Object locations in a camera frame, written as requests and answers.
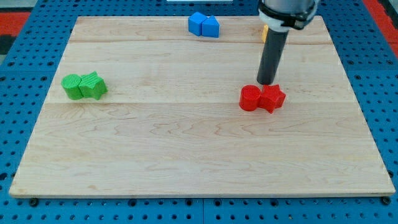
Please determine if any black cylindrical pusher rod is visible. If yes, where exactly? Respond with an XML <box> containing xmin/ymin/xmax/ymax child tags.
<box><xmin>257</xmin><ymin>28</ymin><xmax>288</xmax><ymax>85</ymax></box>

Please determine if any red star block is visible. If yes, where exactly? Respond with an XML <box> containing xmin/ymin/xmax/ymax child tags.
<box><xmin>258</xmin><ymin>85</ymin><xmax>286</xmax><ymax>114</ymax></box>

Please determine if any red cylinder block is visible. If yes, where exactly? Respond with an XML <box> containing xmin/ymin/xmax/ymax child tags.
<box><xmin>239</xmin><ymin>85</ymin><xmax>261</xmax><ymax>111</ymax></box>

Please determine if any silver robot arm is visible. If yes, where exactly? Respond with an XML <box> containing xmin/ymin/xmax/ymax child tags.
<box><xmin>257</xmin><ymin>0</ymin><xmax>319</xmax><ymax>85</ymax></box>

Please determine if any green star block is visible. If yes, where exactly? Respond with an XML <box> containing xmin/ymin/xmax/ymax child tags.
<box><xmin>79</xmin><ymin>71</ymin><xmax>108</xmax><ymax>100</ymax></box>

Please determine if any yellow block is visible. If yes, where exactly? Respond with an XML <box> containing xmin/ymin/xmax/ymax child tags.
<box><xmin>261</xmin><ymin>24</ymin><xmax>269</xmax><ymax>43</ymax></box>

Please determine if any blue triangle block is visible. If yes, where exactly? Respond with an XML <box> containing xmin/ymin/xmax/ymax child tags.
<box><xmin>201</xmin><ymin>16</ymin><xmax>220</xmax><ymax>38</ymax></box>

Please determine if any blue cube block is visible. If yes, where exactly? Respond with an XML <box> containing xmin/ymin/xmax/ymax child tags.
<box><xmin>188</xmin><ymin>12</ymin><xmax>208</xmax><ymax>36</ymax></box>

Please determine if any wooden board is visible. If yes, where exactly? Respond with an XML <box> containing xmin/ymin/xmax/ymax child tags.
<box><xmin>9</xmin><ymin>16</ymin><xmax>396</xmax><ymax>198</ymax></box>

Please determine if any green cylinder block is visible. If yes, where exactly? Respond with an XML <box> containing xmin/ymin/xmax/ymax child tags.
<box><xmin>61</xmin><ymin>74</ymin><xmax>83</xmax><ymax>100</ymax></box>

